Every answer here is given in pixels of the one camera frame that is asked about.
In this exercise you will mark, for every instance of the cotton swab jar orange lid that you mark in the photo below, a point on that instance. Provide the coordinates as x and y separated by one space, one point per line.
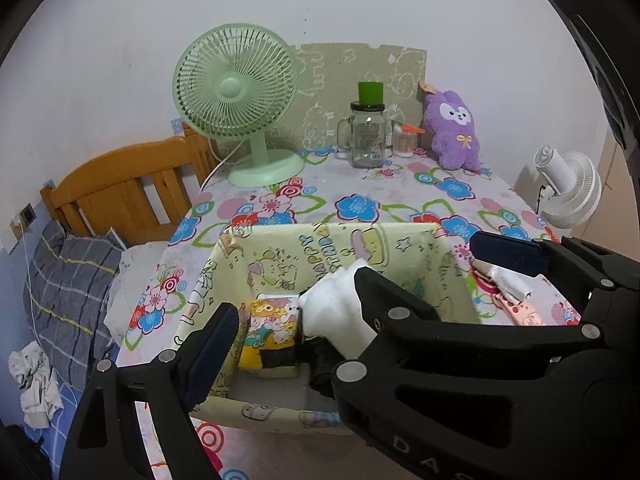
405 139

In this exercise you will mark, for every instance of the green cartoon wall board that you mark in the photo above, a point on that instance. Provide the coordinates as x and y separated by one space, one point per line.
327 83

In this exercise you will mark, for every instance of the purple plush bunny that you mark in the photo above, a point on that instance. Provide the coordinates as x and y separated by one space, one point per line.
451 124

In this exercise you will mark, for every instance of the white rolled cloth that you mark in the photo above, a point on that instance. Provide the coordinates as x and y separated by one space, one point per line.
507 281

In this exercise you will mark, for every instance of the green cup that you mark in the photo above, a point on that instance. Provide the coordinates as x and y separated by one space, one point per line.
371 93

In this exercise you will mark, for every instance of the wooden headboard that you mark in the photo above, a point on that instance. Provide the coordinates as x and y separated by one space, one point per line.
136 190

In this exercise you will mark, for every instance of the yellow cartoon tissue pack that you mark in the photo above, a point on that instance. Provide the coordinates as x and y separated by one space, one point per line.
270 347

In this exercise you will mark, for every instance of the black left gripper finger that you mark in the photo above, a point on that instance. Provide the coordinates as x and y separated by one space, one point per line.
105 440

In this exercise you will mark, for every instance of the white soft cloth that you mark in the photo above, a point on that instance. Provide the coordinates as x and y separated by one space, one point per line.
331 309

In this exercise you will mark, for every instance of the white crumpled cloth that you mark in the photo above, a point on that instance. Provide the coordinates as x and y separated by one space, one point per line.
40 396

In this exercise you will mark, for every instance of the blue plaid pillow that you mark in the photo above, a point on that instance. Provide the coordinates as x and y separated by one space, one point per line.
65 298

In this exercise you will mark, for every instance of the green desk fan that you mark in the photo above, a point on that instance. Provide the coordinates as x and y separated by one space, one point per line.
235 82

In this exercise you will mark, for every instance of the glass mason jar mug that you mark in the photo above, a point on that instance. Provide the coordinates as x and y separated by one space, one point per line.
362 135

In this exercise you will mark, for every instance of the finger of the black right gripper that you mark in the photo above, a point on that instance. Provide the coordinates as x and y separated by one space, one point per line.
395 312
575 267

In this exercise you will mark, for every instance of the yellow cartoon storage box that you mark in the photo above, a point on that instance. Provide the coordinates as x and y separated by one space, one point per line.
275 261

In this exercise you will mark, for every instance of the white standing fan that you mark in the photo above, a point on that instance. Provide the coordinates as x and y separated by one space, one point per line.
571 187

